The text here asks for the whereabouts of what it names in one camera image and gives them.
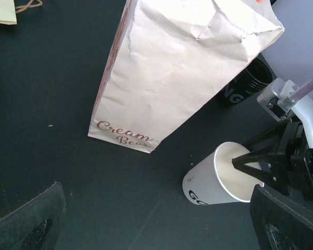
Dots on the black paper coffee cup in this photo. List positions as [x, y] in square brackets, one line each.
[253, 79]

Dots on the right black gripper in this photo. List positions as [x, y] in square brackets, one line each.
[282, 156]

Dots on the brown kraft paper bag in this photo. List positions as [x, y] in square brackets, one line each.
[8, 10]

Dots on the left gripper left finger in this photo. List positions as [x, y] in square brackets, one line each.
[35, 224]

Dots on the cream bear paper bag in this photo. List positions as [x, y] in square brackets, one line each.
[169, 58]

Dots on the white paper coffee cup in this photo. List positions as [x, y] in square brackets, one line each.
[215, 180]

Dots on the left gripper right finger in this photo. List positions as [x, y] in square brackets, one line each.
[279, 222]

